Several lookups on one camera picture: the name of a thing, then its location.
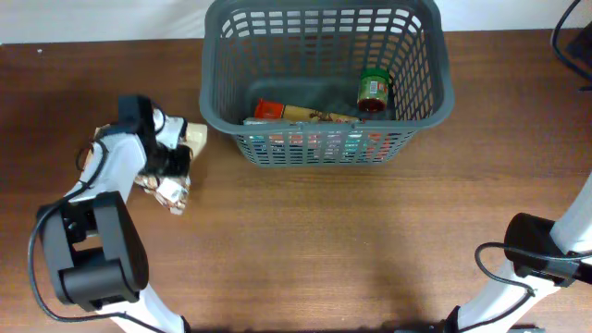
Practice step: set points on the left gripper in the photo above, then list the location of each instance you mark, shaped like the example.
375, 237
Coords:
181, 167

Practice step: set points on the brown white snack bag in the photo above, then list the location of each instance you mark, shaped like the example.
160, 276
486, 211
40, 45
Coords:
172, 191

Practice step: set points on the tissue pack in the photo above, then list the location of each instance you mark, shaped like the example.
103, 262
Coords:
296, 148

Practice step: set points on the orange biscuit packet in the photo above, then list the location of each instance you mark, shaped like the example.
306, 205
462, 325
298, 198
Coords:
271, 110

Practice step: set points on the green lid jar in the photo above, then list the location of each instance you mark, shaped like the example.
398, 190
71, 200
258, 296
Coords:
373, 90

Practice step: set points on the beige bread bag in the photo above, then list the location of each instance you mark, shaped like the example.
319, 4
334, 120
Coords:
102, 139

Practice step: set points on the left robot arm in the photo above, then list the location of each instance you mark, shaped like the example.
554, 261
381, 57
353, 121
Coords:
93, 252

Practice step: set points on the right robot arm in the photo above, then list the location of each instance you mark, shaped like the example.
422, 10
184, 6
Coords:
537, 258

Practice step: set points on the grey plastic basket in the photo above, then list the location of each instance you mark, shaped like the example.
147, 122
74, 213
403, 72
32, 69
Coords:
311, 54

